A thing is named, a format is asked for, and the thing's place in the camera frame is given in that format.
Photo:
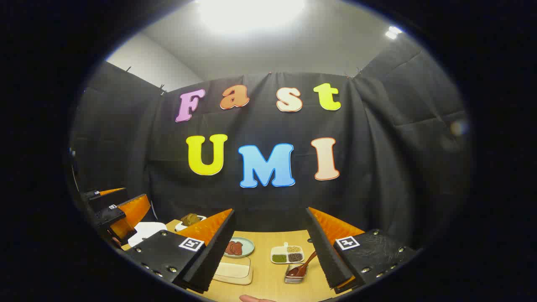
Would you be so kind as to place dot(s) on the white divided dish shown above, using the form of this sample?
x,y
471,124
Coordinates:
x,y
287,253

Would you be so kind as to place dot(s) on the white toaster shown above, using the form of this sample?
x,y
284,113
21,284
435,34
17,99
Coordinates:
x,y
181,227

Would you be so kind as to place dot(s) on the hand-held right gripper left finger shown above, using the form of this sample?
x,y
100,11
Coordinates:
x,y
209,251

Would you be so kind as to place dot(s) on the black backdrop cloth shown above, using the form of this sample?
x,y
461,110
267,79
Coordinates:
x,y
377,167

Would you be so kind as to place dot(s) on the pale green plate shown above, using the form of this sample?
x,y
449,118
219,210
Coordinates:
x,y
248,247

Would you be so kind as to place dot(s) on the small ceiling light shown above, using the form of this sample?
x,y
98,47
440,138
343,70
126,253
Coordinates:
x,y
393,32

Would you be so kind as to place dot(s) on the green mung beans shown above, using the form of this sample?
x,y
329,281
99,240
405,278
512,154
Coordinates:
x,y
279,258

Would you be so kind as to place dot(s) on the brown bread slice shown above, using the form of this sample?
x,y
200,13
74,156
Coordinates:
x,y
196,218
187,219

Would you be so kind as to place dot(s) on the large ceiling light panel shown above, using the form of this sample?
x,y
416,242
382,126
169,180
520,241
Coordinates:
x,y
251,14

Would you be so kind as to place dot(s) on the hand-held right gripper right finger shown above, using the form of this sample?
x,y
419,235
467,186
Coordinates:
x,y
327,251

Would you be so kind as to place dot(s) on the white rice cooker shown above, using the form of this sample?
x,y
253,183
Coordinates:
x,y
147,230

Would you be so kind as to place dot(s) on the cream cutting board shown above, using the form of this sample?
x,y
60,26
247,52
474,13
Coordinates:
x,y
233,270

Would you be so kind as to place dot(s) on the dark red beans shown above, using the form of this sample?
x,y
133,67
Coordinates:
x,y
295,257

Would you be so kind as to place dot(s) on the brown wooden spoon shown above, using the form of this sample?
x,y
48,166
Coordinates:
x,y
295,270

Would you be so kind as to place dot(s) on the red meat slice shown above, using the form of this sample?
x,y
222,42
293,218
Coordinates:
x,y
238,248
230,248

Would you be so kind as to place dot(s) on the clear rectangular chopstick holder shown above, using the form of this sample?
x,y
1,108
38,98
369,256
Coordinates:
x,y
293,279

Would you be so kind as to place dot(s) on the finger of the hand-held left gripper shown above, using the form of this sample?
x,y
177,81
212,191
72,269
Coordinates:
x,y
109,200
110,216

